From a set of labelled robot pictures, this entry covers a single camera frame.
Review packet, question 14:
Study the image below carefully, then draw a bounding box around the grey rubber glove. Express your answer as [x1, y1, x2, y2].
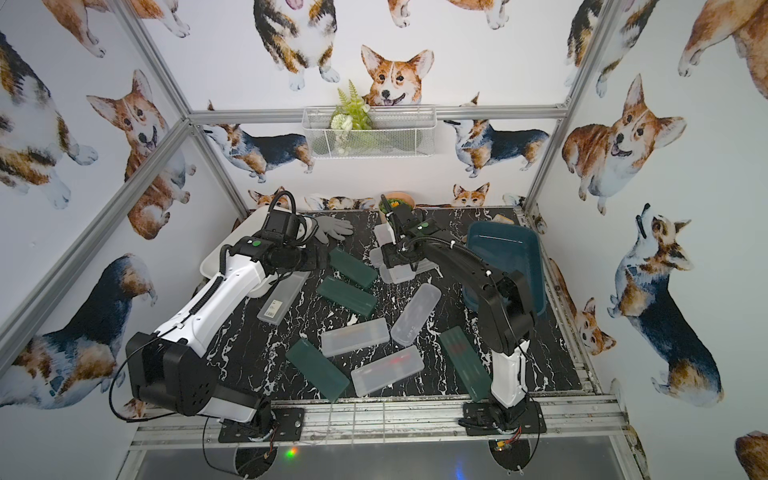
[314, 216, 354, 245]

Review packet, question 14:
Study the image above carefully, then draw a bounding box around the green pencil case front left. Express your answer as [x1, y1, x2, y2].
[286, 338, 350, 402]

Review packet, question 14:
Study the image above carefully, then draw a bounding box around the green pencil case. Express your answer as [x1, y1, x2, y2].
[329, 248, 378, 290]
[439, 327, 492, 402]
[286, 338, 350, 402]
[316, 276, 377, 317]

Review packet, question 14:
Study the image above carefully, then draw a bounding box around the clear pencil case top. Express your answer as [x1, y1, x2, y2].
[368, 247, 384, 269]

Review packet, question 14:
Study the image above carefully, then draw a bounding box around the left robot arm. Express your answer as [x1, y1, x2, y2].
[118, 237, 328, 423]

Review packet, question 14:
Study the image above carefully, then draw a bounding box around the green pencil case upper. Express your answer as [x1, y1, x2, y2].
[329, 248, 378, 290]

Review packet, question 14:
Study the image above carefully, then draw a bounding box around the clear case with red pen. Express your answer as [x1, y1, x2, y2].
[351, 345, 424, 397]

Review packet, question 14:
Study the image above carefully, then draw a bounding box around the green pencil case front right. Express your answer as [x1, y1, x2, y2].
[439, 327, 492, 402]

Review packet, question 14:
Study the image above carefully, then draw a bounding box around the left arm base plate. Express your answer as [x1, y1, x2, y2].
[218, 407, 306, 444]

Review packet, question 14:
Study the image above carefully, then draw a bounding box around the teal storage box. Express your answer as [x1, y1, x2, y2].
[467, 221, 547, 319]

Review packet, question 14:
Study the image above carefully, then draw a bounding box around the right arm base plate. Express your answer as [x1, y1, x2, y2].
[458, 397, 547, 436]

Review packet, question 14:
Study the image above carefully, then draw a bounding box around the aluminium front rail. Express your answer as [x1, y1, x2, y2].
[129, 395, 628, 450]

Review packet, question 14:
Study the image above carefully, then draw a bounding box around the white storage tray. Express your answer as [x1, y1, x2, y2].
[199, 205, 313, 299]

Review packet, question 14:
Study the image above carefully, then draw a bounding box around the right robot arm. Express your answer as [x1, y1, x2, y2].
[379, 197, 537, 408]

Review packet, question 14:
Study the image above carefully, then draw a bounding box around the beige ribbed flower pot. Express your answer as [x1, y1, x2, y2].
[379, 191, 415, 214]

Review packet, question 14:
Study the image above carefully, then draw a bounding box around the white wire wall basket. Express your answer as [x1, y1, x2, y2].
[302, 106, 437, 159]

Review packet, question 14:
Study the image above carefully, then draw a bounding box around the green fern plant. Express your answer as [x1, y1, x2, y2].
[330, 81, 375, 156]

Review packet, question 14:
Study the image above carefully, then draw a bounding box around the clear case with pens middle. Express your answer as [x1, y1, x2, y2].
[321, 318, 390, 357]

